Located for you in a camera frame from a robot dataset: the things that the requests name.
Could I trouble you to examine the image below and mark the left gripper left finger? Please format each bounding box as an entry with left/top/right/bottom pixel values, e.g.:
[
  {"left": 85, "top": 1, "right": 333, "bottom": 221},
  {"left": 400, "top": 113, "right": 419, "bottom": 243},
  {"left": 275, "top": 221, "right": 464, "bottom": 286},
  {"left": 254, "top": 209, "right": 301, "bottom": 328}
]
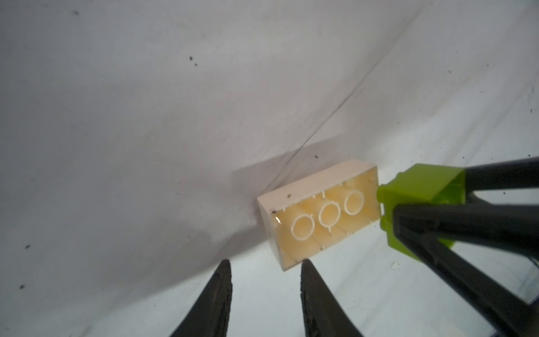
[{"left": 171, "top": 259, "right": 233, "bottom": 337}]

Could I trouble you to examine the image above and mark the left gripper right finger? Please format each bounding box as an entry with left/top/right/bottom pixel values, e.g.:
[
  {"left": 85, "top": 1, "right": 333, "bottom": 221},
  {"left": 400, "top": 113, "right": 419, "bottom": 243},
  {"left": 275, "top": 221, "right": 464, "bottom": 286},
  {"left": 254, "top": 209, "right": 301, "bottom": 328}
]
[{"left": 300, "top": 259, "right": 363, "bottom": 337}]

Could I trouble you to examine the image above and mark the cream lego brick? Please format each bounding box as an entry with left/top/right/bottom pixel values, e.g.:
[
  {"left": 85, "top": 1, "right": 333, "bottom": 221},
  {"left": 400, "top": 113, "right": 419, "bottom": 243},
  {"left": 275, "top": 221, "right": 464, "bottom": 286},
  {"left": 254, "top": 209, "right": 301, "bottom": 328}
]
[{"left": 257, "top": 160, "right": 381, "bottom": 271}]

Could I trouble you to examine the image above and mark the lime green lego cube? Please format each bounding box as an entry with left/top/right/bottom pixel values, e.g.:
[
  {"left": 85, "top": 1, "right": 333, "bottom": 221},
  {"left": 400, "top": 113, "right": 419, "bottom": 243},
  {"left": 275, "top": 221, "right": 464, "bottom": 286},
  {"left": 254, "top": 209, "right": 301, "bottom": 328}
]
[{"left": 376, "top": 164, "right": 465, "bottom": 258}]

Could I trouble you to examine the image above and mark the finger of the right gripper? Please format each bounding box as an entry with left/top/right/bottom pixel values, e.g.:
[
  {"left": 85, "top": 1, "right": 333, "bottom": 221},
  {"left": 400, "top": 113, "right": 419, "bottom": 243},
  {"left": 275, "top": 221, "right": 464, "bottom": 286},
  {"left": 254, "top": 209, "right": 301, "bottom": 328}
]
[
  {"left": 393, "top": 204, "right": 538, "bottom": 336},
  {"left": 465, "top": 157, "right": 538, "bottom": 192}
]

